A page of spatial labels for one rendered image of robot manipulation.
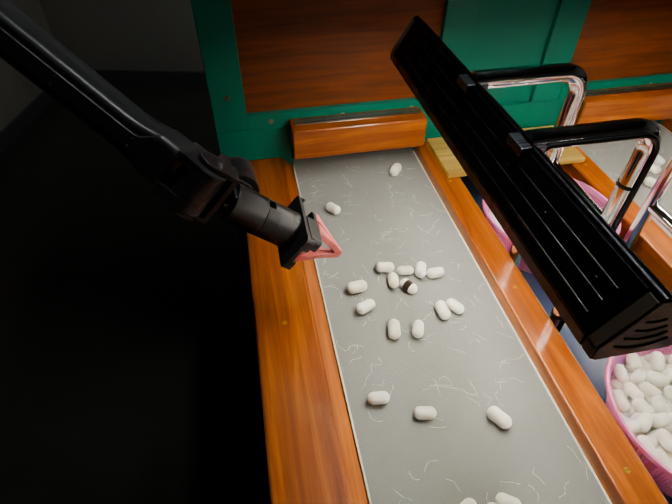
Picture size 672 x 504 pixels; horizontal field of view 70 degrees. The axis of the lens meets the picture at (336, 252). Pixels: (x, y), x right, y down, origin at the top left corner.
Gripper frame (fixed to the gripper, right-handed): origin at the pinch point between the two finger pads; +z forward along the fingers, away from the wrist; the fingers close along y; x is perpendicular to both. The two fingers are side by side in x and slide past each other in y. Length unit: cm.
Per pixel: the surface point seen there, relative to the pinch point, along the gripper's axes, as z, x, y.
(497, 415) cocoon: 19.5, -4.3, -26.7
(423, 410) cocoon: 12.1, 2.2, -23.9
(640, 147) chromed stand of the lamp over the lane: 10.5, -39.3, -12.5
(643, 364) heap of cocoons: 43, -20, -22
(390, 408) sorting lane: 10.2, 6.2, -21.9
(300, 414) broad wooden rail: -1.3, 12.7, -21.5
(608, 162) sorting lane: 63, -38, 29
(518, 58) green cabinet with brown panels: 33, -39, 44
